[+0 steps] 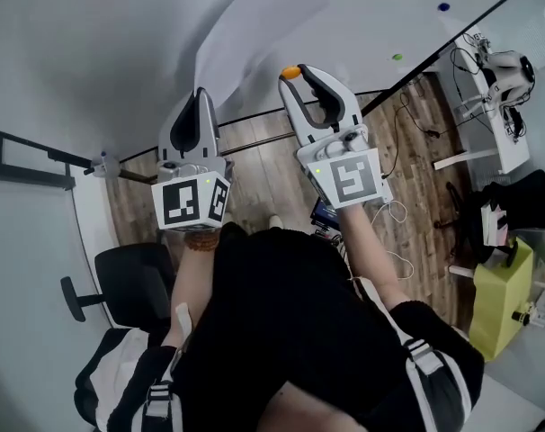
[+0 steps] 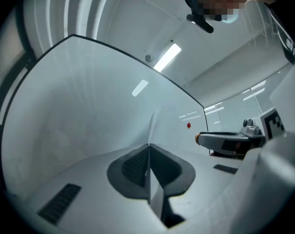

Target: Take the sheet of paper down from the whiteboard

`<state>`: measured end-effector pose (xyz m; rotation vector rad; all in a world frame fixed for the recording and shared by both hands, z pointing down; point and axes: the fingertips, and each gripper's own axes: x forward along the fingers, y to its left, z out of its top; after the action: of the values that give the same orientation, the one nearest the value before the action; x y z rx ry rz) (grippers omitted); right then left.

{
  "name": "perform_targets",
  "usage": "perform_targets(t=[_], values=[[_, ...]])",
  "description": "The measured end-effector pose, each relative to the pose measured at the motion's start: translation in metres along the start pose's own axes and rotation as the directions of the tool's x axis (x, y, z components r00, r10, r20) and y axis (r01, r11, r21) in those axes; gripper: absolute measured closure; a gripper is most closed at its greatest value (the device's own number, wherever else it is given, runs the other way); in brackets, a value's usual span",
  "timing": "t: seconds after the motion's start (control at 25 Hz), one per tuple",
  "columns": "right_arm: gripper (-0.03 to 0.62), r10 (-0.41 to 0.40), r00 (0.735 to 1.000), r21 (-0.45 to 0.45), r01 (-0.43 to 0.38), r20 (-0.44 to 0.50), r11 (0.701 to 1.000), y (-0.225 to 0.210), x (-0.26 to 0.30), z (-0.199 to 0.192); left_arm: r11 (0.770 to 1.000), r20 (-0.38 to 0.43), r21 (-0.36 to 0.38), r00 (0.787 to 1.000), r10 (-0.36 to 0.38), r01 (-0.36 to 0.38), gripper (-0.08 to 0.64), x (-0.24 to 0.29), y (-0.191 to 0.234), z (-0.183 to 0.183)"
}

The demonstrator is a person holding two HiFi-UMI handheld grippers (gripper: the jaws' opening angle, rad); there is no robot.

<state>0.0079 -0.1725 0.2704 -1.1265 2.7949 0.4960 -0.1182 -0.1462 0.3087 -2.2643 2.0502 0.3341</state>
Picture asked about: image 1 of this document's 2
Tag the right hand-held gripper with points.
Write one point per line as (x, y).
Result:
(353, 178)

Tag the blue round magnet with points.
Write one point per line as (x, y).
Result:
(443, 7)

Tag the black office chair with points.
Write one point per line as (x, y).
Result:
(133, 281)

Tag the white paper sheet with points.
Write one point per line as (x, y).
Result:
(241, 34)

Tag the person's black clothing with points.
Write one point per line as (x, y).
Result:
(290, 322)

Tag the lime green box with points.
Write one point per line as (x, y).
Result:
(502, 295)

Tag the stack of white notebooks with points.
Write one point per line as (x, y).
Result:
(493, 225)

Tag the white cloth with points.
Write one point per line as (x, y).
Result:
(119, 367)

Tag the white headset device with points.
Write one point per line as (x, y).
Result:
(506, 74)

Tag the person's white shoe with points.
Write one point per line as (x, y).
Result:
(275, 221)

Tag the white desk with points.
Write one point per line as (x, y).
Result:
(508, 146)

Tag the person's right forearm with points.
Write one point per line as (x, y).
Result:
(371, 254)

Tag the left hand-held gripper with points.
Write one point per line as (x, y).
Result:
(182, 200)

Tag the black jacket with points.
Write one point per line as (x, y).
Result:
(524, 200)

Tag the black framed whiteboard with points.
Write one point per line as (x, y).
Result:
(97, 61)

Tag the person's left forearm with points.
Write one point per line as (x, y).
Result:
(189, 281)

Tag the black framed window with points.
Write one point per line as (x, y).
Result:
(25, 169)

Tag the white forearm tape strip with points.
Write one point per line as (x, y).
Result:
(183, 320)

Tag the black electronic device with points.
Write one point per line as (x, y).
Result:
(324, 212)

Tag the orange round magnet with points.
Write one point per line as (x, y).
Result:
(290, 72)

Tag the small black white device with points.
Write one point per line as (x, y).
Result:
(520, 318)

